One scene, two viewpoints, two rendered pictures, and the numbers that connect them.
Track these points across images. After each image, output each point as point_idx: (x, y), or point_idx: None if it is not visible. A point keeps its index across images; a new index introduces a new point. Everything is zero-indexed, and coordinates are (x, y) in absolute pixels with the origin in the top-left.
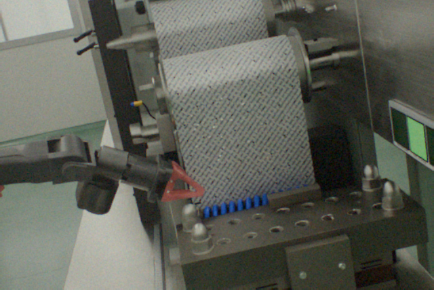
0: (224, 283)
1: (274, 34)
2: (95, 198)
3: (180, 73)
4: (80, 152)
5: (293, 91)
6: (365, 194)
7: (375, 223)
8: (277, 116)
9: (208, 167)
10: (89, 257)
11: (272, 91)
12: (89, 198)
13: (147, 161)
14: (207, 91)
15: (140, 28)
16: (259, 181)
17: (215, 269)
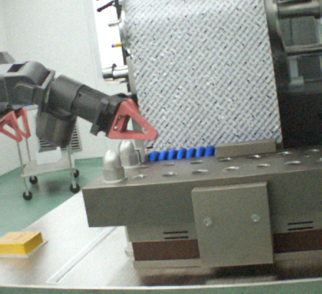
0: (126, 218)
1: None
2: (50, 127)
3: (141, 5)
4: (33, 75)
5: (259, 30)
6: (320, 152)
7: (305, 173)
8: (241, 58)
9: (162, 108)
10: (75, 204)
11: (236, 29)
12: (46, 127)
13: (99, 93)
14: (164, 24)
15: None
16: (218, 131)
17: (116, 200)
